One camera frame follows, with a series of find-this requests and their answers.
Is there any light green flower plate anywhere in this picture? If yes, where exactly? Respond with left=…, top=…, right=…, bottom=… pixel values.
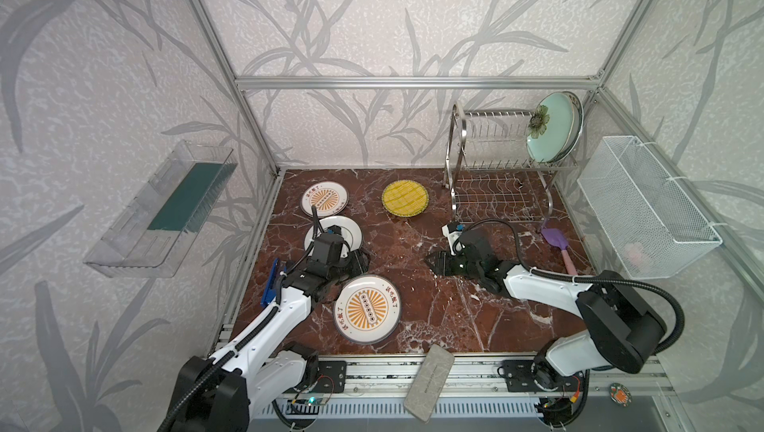
left=526, top=91, right=572, bottom=163

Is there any dark green rimmed white plate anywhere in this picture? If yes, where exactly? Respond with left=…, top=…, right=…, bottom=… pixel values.
left=562, top=91, right=584, bottom=156

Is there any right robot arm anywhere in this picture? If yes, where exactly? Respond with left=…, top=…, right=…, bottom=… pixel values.
left=424, top=221, right=686, bottom=431

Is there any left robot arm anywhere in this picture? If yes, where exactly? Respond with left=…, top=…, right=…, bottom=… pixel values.
left=159, top=217, right=368, bottom=431

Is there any steel dish rack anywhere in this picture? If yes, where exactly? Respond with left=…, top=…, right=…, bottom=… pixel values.
left=444, top=103, right=577, bottom=223

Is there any white plate with green rim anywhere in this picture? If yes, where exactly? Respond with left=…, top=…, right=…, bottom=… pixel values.
left=304, top=215, right=363, bottom=258

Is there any near orange sunburst plate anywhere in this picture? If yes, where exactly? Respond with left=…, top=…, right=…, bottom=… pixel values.
left=333, top=275, right=402, bottom=346

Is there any orange sunburst plate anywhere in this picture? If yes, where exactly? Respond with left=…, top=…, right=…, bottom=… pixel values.
left=300, top=181, right=349, bottom=218
left=333, top=275, right=402, bottom=346

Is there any far orange sunburst plate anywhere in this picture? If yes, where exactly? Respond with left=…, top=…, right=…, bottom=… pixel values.
left=300, top=181, right=349, bottom=218

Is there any yellow green woven plate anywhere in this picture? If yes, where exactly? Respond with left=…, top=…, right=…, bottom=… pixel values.
left=382, top=179, right=430, bottom=218

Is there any grey sponge block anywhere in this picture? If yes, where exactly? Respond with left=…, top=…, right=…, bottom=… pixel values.
left=404, top=344, right=455, bottom=423

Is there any small round orange gadget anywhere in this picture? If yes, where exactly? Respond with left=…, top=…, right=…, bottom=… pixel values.
left=609, top=382, right=633, bottom=407

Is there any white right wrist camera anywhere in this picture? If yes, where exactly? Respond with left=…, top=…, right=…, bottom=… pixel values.
left=442, top=222, right=465, bottom=256

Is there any blue handled tool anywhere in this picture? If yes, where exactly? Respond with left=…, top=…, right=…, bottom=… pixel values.
left=260, top=258, right=281, bottom=308

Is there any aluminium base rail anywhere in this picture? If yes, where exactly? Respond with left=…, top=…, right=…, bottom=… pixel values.
left=254, top=354, right=678, bottom=422

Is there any white wire basket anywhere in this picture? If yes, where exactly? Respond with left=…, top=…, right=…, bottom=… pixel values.
left=578, top=136, right=723, bottom=281

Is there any clear plastic wall shelf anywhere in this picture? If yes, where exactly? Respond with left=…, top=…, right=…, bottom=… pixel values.
left=84, top=141, right=238, bottom=279

